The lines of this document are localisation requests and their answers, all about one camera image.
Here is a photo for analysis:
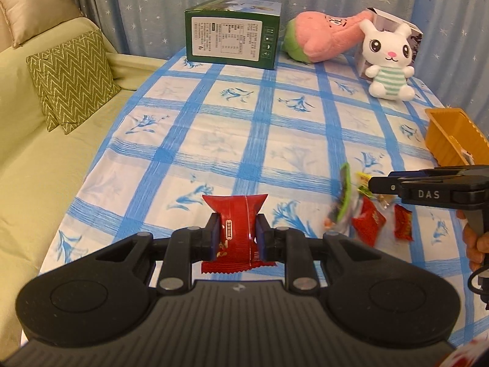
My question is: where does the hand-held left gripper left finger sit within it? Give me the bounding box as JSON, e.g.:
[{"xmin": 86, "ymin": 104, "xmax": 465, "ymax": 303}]
[{"xmin": 90, "ymin": 212, "xmax": 222, "ymax": 296}]

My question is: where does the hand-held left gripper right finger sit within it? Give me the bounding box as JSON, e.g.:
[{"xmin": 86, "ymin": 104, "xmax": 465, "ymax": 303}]
[{"xmin": 255, "ymin": 214, "xmax": 386, "ymax": 296}]

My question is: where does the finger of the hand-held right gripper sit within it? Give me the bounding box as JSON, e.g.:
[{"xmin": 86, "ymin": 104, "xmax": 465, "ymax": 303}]
[
  {"xmin": 388, "ymin": 165, "xmax": 489, "ymax": 180},
  {"xmin": 368, "ymin": 175, "xmax": 406, "ymax": 196}
]

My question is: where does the golden candy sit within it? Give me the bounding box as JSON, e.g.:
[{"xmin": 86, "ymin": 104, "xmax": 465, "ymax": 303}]
[{"xmin": 372, "ymin": 193, "xmax": 396, "ymax": 209}]

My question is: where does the long red snack packet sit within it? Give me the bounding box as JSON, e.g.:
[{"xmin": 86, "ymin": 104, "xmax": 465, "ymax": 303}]
[{"xmin": 200, "ymin": 194, "xmax": 278, "ymax": 275}]

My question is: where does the red packet with white label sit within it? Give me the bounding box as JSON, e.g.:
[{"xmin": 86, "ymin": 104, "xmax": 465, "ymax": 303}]
[{"xmin": 351, "ymin": 197, "xmax": 387, "ymax": 244}]

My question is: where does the small red candy packet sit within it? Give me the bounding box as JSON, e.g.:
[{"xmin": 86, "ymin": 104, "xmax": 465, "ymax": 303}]
[{"xmin": 393, "ymin": 204, "xmax": 415, "ymax": 241}]

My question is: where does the orange plastic tray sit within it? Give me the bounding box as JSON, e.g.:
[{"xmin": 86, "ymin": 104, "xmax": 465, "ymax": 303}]
[{"xmin": 425, "ymin": 108, "xmax": 489, "ymax": 167}]

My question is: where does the silver green snack packet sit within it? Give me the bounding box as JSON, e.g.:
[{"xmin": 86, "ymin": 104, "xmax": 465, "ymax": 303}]
[{"xmin": 324, "ymin": 162, "xmax": 362, "ymax": 234}]

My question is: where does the person's right hand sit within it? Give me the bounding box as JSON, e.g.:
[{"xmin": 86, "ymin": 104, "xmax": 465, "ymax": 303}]
[{"xmin": 462, "ymin": 222, "xmax": 489, "ymax": 273}]

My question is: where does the blue checked tablecloth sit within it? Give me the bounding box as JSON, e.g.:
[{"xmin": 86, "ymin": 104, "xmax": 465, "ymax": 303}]
[{"xmin": 38, "ymin": 46, "xmax": 489, "ymax": 356}]

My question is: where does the white rabbit plush toy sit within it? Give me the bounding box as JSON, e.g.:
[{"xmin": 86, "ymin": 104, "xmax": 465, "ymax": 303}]
[{"xmin": 358, "ymin": 19, "xmax": 416, "ymax": 101}]

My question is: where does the grey printed box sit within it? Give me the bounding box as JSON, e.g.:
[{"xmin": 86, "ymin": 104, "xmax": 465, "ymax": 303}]
[{"xmin": 353, "ymin": 7, "xmax": 425, "ymax": 81}]

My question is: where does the pink plush toy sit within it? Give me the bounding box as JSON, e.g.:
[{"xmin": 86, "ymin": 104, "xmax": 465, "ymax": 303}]
[{"xmin": 283, "ymin": 9, "xmax": 377, "ymax": 64}]

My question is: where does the green covered sofa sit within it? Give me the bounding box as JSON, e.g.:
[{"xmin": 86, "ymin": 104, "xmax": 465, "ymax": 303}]
[{"xmin": 0, "ymin": 15, "xmax": 169, "ymax": 352}]

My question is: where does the green cardboard box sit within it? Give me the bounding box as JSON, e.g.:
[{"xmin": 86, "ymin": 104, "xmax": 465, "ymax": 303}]
[{"xmin": 184, "ymin": 0, "xmax": 282, "ymax": 70}]

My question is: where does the green zigzag pillow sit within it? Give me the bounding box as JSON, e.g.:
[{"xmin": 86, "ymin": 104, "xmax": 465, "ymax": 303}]
[{"xmin": 26, "ymin": 28, "xmax": 122, "ymax": 135}]

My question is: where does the blue star curtain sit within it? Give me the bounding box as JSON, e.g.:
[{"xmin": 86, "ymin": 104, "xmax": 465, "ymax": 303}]
[{"xmin": 57, "ymin": 0, "xmax": 489, "ymax": 111}]

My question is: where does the beige satin pillow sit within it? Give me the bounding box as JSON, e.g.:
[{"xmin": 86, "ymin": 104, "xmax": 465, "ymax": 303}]
[{"xmin": 0, "ymin": 0, "xmax": 83, "ymax": 48}]

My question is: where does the black cable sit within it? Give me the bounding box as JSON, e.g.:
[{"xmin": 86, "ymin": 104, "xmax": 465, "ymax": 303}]
[{"xmin": 465, "ymin": 267, "xmax": 489, "ymax": 299}]

